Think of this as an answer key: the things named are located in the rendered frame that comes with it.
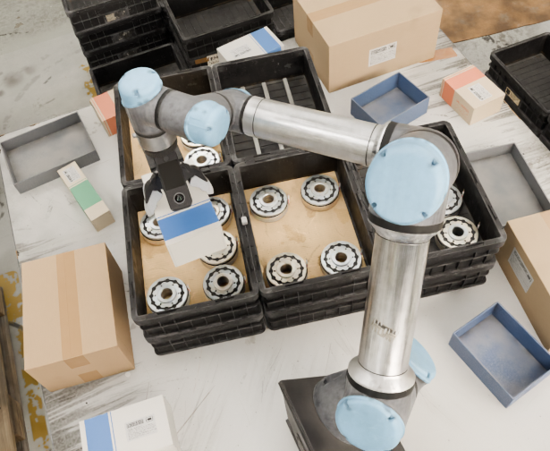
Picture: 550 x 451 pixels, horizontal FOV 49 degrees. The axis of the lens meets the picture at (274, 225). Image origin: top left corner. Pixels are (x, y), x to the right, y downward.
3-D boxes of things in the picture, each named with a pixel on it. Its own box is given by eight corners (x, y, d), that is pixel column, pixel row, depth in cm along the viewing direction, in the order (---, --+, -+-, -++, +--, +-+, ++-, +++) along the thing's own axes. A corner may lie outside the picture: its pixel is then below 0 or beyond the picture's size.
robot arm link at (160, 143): (177, 130, 111) (135, 145, 110) (182, 147, 115) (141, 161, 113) (166, 104, 115) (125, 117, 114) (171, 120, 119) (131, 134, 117)
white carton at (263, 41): (268, 46, 219) (266, 26, 211) (285, 64, 213) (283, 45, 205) (220, 68, 214) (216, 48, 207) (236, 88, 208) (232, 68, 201)
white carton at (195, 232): (227, 247, 132) (221, 225, 125) (175, 267, 130) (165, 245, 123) (198, 182, 143) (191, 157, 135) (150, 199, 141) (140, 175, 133)
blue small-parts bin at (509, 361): (551, 373, 146) (560, 363, 140) (505, 409, 143) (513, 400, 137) (491, 312, 156) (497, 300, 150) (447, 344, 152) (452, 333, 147)
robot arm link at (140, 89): (146, 101, 100) (105, 88, 102) (161, 145, 109) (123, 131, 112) (171, 71, 104) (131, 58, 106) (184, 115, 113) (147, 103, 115)
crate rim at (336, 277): (385, 272, 142) (386, 267, 140) (261, 299, 140) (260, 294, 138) (341, 147, 164) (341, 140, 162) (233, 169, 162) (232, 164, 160)
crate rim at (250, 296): (261, 299, 140) (259, 294, 138) (134, 327, 139) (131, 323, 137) (232, 169, 162) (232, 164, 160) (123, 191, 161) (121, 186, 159)
